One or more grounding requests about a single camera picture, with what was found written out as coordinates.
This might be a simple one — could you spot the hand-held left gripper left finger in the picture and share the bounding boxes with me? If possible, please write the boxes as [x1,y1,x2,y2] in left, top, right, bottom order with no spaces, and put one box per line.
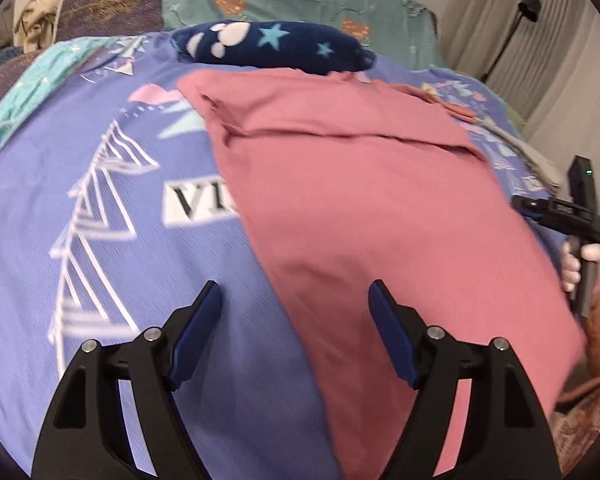
[31,280,224,480]

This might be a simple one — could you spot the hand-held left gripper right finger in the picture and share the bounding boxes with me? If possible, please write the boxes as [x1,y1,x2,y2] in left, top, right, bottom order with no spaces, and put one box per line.
[368,279,563,480]

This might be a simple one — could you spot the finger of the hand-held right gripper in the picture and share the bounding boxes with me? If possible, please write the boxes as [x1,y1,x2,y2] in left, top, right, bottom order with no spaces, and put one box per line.
[511,195,551,222]

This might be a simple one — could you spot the pink garment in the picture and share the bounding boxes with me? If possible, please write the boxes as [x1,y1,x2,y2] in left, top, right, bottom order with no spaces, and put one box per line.
[177,67,588,480]

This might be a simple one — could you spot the person's right hand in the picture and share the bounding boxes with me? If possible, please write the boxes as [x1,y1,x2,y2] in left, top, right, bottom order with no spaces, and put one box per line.
[560,242,600,295]

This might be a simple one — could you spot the gray folded garment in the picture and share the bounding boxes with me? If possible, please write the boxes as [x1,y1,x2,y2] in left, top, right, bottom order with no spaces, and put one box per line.
[480,120,563,193]

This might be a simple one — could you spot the beige curtain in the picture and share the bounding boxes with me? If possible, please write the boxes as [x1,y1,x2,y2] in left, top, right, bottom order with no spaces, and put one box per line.
[437,0,600,241]

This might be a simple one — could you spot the salmon folded cloth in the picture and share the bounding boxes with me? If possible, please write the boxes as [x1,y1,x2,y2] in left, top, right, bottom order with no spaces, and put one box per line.
[420,84,481,123]

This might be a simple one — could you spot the purple printed blanket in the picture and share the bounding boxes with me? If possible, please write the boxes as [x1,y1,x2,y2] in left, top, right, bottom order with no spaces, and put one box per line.
[0,30,566,480]

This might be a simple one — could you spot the black floor lamp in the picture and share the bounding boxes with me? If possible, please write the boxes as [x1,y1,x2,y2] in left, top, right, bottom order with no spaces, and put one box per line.
[481,0,541,83]

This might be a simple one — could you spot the navy star-print plush cloth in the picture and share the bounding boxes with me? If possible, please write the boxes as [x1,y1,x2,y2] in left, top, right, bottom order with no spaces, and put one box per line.
[171,20,376,77]

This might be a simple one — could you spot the beige printed cloth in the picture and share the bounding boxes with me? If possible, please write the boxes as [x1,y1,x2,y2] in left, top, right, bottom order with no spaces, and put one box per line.
[12,0,71,53]

